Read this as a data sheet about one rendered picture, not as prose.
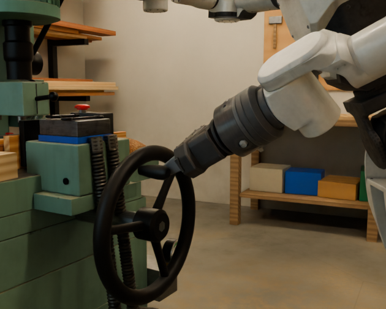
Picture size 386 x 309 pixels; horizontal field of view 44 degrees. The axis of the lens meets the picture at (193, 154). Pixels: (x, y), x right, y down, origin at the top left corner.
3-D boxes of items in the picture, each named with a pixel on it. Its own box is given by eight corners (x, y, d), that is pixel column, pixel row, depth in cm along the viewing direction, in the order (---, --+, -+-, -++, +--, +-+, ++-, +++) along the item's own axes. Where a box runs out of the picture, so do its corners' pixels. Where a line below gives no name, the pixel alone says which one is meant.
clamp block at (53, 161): (78, 197, 82) (76, 145, 81) (25, 189, 89) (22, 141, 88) (132, 183, 95) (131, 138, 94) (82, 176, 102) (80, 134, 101)
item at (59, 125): (78, 144, 83) (76, 112, 82) (34, 140, 89) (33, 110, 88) (126, 137, 94) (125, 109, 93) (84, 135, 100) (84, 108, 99)
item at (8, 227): (-6, 243, 80) (-8, 220, 79) (-77, 225, 91) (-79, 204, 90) (141, 197, 114) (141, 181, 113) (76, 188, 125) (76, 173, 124)
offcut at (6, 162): (-2, 182, 80) (-3, 155, 80) (-20, 180, 82) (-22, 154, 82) (18, 177, 85) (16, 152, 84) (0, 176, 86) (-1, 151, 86)
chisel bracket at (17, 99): (24, 124, 97) (22, 81, 96) (-20, 121, 105) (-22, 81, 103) (52, 121, 104) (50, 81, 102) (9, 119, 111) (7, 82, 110)
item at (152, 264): (160, 302, 117) (160, 271, 116) (121, 291, 123) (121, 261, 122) (179, 290, 124) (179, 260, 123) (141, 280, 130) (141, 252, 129)
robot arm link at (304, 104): (274, 164, 71) (343, 129, 66) (230, 114, 67) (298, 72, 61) (277, 121, 80) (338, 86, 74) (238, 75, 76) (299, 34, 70)
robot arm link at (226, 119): (197, 195, 74) (260, 162, 68) (161, 144, 73) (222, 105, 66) (223, 163, 84) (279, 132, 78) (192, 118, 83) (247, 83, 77)
